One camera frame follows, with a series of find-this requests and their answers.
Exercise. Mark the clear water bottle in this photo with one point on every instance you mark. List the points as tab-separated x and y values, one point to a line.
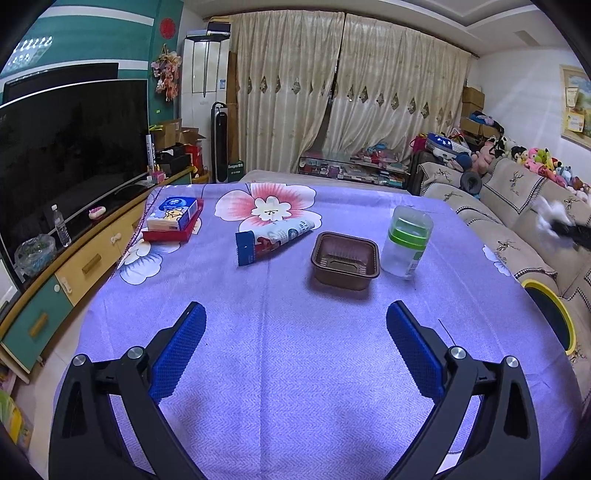
61	228

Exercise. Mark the red gift box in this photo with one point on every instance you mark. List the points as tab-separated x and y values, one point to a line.
195	154

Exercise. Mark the blue star print bag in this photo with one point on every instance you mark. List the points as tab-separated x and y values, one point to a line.
445	144

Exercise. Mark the black box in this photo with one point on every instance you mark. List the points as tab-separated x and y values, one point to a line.
173	160

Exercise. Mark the black tower fan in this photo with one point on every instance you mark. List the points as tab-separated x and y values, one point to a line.
220	143

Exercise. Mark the red round wall ornament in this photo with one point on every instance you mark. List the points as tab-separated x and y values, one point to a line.
167	27

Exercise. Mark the flat red box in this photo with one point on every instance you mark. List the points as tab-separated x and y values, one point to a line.
168	236

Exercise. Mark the blue tissue pack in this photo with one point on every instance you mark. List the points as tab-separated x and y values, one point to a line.
173	213

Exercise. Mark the stack of cardboard boxes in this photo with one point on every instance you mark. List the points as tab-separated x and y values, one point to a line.
473	110

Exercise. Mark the yellow rimmed trash bin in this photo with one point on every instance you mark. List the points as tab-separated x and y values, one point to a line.
551	309

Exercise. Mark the toothpaste tube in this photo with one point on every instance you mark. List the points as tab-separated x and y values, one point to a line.
277	237

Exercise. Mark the open cardboard box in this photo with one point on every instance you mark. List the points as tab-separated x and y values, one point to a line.
168	133
191	136

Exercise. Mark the white floral tissue carton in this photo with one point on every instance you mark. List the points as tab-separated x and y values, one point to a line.
554	212

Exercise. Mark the stack of items on air conditioner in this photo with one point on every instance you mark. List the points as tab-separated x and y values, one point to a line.
214	28

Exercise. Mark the beige curtain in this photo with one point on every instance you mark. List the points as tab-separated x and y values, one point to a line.
397	78
281	92

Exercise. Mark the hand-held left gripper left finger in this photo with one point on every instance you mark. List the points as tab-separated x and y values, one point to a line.
180	355

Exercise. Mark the small pink object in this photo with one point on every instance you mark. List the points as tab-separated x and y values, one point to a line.
97	212

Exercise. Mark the hanging flower decoration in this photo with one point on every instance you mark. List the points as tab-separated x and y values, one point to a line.
166	71

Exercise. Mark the purple floral tablecloth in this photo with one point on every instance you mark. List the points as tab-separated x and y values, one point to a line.
286	323

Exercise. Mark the brown plastic tray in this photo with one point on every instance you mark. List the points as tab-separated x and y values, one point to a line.
344	263

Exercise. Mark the beige patterned sofa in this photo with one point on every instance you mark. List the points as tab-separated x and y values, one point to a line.
512	184

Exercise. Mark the row of books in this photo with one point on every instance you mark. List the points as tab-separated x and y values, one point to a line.
11	410

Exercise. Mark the dark round cushion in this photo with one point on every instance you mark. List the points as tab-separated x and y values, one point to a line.
472	182

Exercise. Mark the black flat television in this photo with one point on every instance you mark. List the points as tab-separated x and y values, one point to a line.
69	161

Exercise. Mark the white standing air conditioner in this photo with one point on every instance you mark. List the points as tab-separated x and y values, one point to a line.
203	78

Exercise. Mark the pile of plush toys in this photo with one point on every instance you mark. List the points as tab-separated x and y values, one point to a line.
540	159

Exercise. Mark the glass display table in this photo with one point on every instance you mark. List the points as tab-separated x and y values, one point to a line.
355	168

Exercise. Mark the plastic bag of greens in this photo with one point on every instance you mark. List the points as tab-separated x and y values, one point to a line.
34	256

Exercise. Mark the white plastic drawer unit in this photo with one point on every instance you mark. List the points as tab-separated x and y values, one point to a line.
5	290

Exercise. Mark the tall white narrow box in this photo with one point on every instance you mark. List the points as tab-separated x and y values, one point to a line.
151	152

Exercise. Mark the framed wall painting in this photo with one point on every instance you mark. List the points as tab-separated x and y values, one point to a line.
577	106

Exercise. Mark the teal and yellow tv cabinet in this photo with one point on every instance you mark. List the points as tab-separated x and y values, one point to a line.
87	263

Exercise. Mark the dark green box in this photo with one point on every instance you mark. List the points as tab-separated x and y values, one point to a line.
235	170

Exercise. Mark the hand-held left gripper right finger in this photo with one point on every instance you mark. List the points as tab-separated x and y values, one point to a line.
415	355

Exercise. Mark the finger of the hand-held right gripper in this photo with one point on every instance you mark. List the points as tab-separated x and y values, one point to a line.
577	233

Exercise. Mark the clear bottle with green band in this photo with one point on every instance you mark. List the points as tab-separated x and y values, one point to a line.
406	244

